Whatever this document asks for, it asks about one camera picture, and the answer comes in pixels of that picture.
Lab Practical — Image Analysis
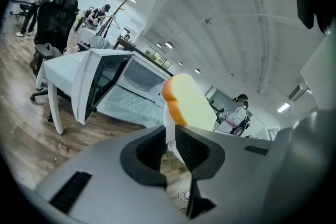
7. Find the table with pale tablecloth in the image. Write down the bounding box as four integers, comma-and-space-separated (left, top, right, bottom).
35, 51, 165, 135

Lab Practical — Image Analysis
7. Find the toast slice food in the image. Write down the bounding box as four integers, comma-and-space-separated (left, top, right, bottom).
161, 72, 217, 132

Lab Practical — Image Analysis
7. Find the table with white cloth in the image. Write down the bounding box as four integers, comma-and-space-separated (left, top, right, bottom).
77, 27, 111, 50

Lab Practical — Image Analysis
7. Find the black mesh office chair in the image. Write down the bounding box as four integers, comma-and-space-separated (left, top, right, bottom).
29, 0, 80, 103

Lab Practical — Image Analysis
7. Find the wooden coat rack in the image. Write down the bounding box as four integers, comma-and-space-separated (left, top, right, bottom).
95, 0, 132, 38

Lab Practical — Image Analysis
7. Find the white microwave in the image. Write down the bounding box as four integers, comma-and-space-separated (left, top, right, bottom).
71, 48, 175, 125

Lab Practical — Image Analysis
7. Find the dark long desk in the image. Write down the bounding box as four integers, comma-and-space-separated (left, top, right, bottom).
112, 36, 174, 77

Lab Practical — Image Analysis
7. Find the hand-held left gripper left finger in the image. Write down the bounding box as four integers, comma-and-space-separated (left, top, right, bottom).
34, 125, 191, 224

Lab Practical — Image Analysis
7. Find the white air conditioner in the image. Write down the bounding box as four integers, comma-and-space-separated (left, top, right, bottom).
288, 82, 312, 102

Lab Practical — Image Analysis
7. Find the black box device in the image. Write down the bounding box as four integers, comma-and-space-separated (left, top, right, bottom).
295, 0, 316, 30

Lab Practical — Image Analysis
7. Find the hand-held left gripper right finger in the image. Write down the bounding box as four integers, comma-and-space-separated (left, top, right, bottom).
174, 124, 283, 220

